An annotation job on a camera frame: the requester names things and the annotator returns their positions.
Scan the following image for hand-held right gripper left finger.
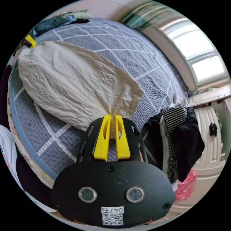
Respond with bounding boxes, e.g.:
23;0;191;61
93;114;111;162

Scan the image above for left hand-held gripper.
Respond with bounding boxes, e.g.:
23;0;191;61
17;34;36;51

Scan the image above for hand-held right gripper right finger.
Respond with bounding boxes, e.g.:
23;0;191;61
115;114;131;161

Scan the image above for beige pants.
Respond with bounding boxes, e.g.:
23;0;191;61
17;40;144;140

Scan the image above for dark blue pile of clothes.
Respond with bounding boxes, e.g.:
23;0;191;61
33;13;91;38

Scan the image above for black and striped pile of clothes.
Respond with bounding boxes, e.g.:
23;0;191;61
142;103;205;192

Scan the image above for pink plastic bag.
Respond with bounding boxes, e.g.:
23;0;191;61
174;169;198;201

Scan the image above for white cupboard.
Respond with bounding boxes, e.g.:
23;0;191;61
187;84;231;183

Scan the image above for bed with grey checked quilt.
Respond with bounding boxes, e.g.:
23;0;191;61
7;17;190;188

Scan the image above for green curtain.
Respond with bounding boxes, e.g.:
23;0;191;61
122;5;168;31

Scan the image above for window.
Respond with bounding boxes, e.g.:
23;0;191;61
160;18;228;87

